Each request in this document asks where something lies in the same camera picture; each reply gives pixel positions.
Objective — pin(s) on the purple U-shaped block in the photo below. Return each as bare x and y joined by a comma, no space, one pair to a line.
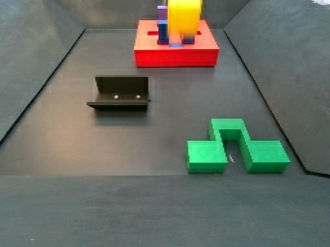
162,12

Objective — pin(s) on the green U-shaped block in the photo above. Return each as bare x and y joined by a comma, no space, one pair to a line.
264,156

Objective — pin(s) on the yellow long block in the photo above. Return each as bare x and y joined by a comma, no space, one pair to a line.
184,16

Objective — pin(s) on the black angled bracket stand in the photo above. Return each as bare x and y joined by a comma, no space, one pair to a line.
121,91

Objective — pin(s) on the red board with slots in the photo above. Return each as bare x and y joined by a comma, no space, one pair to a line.
152,54

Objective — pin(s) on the dark blue U-shaped block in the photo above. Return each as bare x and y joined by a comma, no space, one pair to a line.
173,38

